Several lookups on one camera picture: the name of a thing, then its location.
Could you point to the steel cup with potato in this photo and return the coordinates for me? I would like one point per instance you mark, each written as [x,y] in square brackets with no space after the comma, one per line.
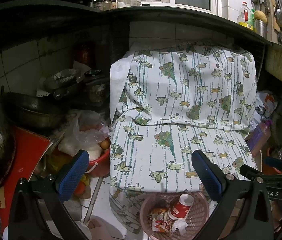
[260,23]

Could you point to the pink plastic waste basket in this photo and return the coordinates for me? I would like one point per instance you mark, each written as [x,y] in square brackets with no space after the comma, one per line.
[197,215]

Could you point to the hanging metal ladle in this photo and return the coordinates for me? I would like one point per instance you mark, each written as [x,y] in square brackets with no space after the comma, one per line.
[278,13]

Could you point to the cooking oil bottle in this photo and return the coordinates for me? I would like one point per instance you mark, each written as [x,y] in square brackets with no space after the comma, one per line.
[244,16]

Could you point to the purple plastic bottle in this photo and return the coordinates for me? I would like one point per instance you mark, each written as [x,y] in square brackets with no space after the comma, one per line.
[259,137]

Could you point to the red cardboard box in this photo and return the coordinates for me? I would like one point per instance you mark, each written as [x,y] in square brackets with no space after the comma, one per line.
[30,147]

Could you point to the white blue plastic bag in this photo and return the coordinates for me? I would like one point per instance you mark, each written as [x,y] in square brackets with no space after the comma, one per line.
[265,104]

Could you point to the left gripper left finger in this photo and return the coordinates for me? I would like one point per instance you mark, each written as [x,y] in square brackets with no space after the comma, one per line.
[26,220]

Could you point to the clear plastic bag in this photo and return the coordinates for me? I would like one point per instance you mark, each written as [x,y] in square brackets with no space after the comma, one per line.
[86,131]

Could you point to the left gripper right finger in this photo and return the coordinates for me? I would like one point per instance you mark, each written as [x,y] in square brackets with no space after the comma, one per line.
[255,218]

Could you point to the red plastic bucket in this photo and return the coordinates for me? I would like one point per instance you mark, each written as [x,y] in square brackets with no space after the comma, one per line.
[101,167]

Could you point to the cartoon print cloth cover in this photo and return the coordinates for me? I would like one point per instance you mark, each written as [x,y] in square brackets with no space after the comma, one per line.
[164,105]

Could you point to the crumpled trash in basket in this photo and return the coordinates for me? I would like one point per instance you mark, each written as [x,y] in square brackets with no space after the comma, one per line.
[161,222]

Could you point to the white red paper cup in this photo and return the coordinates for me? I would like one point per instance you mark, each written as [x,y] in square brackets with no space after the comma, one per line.
[180,208]

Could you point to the dark kitchen counter top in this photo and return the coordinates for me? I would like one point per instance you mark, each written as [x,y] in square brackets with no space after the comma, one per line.
[23,20]

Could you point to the dark metal pot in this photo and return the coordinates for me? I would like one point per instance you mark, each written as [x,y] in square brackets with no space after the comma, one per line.
[32,112]

